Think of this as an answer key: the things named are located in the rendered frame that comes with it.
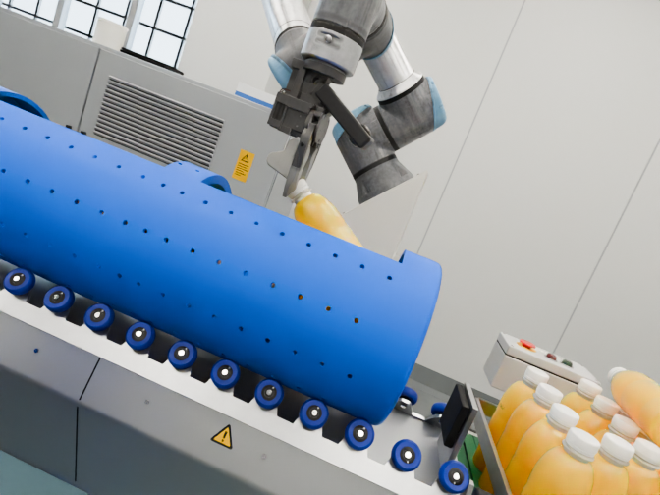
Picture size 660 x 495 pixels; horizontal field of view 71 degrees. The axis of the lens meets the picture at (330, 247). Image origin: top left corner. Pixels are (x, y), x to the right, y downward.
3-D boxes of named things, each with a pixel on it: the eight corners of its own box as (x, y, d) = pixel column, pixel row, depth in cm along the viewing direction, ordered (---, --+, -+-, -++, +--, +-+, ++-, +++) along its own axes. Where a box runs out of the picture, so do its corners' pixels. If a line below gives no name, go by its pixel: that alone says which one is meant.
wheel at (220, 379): (225, 396, 72) (224, 393, 70) (205, 376, 73) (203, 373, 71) (247, 373, 73) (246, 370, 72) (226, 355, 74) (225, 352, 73)
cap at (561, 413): (542, 411, 71) (547, 401, 71) (565, 419, 71) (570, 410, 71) (554, 425, 67) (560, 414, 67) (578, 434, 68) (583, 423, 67)
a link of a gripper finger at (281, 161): (258, 187, 76) (279, 135, 76) (291, 199, 76) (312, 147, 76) (253, 183, 73) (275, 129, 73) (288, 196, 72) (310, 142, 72)
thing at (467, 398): (429, 438, 84) (457, 377, 82) (441, 443, 84) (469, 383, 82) (432, 470, 74) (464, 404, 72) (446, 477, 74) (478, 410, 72)
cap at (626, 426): (639, 441, 74) (644, 432, 74) (626, 440, 73) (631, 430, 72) (618, 425, 78) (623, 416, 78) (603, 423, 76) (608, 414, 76)
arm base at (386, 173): (360, 208, 157) (347, 182, 157) (412, 183, 155) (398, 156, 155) (360, 205, 138) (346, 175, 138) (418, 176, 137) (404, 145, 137)
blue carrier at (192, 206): (9, 224, 102) (45, 99, 98) (379, 386, 93) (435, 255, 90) (-138, 230, 74) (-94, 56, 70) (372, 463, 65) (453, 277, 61)
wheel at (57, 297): (58, 319, 75) (52, 315, 73) (40, 302, 76) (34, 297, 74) (82, 300, 76) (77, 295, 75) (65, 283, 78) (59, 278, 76)
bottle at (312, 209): (386, 273, 75) (320, 179, 74) (351, 299, 74) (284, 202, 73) (376, 274, 82) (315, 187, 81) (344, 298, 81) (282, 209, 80)
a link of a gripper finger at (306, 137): (293, 168, 76) (312, 120, 76) (302, 172, 76) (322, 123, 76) (287, 162, 71) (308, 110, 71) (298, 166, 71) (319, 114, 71)
